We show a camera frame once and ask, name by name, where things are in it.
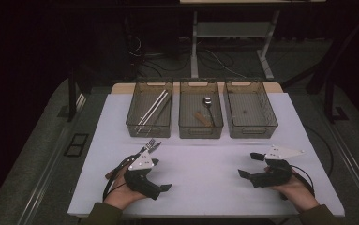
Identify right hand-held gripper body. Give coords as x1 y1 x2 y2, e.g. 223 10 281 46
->
250 144 306 188

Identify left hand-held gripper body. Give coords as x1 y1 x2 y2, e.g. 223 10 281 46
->
123 149 162 202

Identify wooden-handled metal fork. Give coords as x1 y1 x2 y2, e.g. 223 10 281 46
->
104 138 157 180

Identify metal chopstick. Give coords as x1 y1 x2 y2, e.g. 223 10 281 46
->
143 93 172 129
146 95 173 135

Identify translucent brown plastic bin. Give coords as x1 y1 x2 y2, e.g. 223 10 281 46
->
178 79 224 140
223 80 278 140
126 80 174 139

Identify wooden-handled clear spoon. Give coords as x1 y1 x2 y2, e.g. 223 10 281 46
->
192 111 215 128

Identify metal spoon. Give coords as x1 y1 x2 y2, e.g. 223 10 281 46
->
202 96 217 128

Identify person's left hand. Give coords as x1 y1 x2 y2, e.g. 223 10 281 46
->
103 168 147 211

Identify person's right hand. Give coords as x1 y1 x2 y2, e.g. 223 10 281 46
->
266 175 321 214

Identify white table cover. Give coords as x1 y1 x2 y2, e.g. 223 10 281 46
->
67 91 346 218

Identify black metal stand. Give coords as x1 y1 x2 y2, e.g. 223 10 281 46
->
322 73 350 125
57 67 86 124

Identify left hand-held gripper black cable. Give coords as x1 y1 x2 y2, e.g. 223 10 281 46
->
102 154 138 203

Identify hand-held gripper black cable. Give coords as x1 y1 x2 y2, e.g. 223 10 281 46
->
289 164 316 200
102 154 138 203

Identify right hand-held gripper black cable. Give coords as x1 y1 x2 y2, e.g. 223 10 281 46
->
289 164 316 200

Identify thin black floor cable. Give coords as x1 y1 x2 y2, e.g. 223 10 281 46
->
303 125 335 178

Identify black floor socket frame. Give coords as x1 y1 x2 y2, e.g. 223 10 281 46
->
63 133 90 158

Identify metal floor rail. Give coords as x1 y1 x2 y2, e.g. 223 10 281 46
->
19 93 87 225
322 115 359 217

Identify black floor cables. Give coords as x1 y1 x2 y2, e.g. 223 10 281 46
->
126 33 236 79

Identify white floor cable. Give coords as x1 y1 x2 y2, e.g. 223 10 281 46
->
205 49 247 79

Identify white metal desk frame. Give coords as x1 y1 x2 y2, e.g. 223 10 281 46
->
179 0 327 80

